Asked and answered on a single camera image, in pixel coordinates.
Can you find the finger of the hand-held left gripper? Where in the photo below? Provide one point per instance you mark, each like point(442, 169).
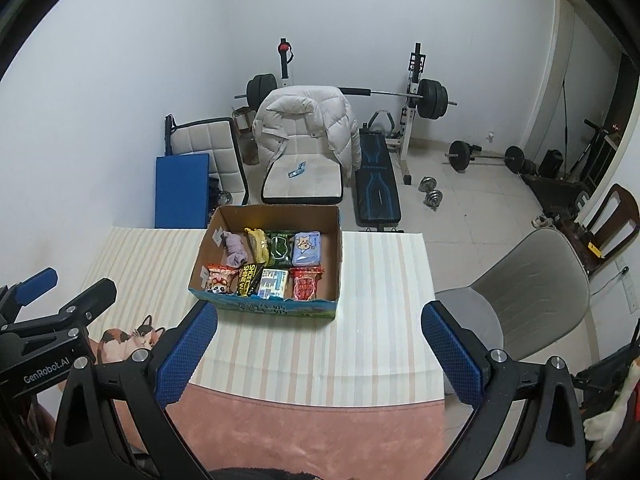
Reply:
point(35, 282)
point(95, 300)

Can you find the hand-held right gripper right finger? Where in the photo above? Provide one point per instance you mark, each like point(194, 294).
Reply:
point(452, 360)

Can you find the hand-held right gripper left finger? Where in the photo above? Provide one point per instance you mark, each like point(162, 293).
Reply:
point(185, 360)

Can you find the red panda snack packet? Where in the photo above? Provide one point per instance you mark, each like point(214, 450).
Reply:
point(221, 280)

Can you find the black wipes packet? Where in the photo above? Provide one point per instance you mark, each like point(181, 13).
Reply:
point(247, 277)

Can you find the white and blue tissue pack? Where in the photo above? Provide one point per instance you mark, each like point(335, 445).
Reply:
point(273, 284)

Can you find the purple sock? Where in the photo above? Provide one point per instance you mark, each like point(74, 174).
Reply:
point(235, 250)

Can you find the yellow snack packet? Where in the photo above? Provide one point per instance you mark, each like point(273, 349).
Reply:
point(256, 245)

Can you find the green snack packet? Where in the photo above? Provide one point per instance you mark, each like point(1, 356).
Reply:
point(279, 250)

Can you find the cardboard box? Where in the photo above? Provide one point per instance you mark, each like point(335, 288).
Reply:
point(330, 260)

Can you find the grey shell chair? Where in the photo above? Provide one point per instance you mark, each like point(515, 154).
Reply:
point(540, 280)

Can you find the blue folded mat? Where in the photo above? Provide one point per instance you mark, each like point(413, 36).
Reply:
point(182, 190)

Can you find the person's black fleece clothing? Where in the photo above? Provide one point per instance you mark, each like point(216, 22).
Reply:
point(280, 476)

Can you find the white goose plush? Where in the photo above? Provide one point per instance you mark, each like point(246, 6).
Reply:
point(607, 422)

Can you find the black and blue weight bench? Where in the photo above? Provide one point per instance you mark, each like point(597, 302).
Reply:
point(377, 195)

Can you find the white padded folding chair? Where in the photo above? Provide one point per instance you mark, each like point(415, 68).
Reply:
point(210, 145)

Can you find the short barbell with black plates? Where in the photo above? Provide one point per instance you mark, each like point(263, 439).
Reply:
point(457, 152)

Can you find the beige upholstered chair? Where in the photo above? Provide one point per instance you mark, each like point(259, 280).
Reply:
point(310, 187)

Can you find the small blue packet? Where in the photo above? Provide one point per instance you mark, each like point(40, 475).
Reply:
point(297, 170)

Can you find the black speaker box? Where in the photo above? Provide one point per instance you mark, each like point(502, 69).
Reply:
point(551, 162)

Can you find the dark wooden chair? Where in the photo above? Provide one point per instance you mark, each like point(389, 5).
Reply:
point(617, 195)

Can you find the white barbell rack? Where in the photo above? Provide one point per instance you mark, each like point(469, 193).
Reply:
point(412, 125)

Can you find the black folded exercise equipment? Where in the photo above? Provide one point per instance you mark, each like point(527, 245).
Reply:
point(590, 155)

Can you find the long barbell with black plates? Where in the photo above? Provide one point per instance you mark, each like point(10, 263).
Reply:
point(432, 97)

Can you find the white puffer jacket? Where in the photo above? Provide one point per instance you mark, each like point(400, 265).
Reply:
point(300, 110)

